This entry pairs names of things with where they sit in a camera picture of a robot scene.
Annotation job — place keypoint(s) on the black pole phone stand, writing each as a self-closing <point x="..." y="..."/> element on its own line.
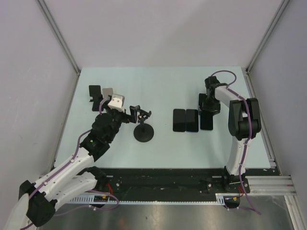
<point x="143" y="132"/>

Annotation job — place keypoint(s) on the blue-edged black phone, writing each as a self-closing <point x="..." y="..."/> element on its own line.
<point x="192" y="120"/>

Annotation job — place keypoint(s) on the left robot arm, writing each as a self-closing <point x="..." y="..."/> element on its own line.
<point x="91" y="145"/>

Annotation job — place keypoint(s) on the left aluminium corner post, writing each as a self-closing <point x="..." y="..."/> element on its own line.
<point x="58" y="34"/>

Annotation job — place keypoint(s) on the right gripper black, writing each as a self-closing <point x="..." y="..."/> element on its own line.
<point x="216" y="109"/>

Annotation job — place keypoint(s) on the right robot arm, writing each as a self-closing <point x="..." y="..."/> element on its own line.
<point x="244" y="123"/>

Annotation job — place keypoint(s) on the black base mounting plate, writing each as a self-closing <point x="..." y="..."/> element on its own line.
<point x="162" y="185"/>

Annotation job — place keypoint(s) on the white phone stand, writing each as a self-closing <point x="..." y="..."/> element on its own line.
<point x="107" y="92"/>

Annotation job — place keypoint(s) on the teal-edged phone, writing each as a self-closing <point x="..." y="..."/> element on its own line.
<point x="206" y="121"/>

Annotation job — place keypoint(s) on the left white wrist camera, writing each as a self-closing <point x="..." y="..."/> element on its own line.
<point x="116" y="102"/>

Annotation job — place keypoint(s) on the aluminium corner post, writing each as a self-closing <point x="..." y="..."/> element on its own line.
<point x="269" y="31"/>
<point x="58" y="34"/>

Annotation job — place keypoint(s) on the right aluminium corner post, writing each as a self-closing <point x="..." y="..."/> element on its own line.
<point x="269" y="31"/>

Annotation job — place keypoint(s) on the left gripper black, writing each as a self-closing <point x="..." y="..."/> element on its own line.
<point x="128" y="118"/>

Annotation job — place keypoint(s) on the aluminium frame rail front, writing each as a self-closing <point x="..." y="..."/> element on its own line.
<point x="259" y="185"/>

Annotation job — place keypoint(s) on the black folding phone stand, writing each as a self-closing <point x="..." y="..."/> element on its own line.
<point x="96" y="96"/>

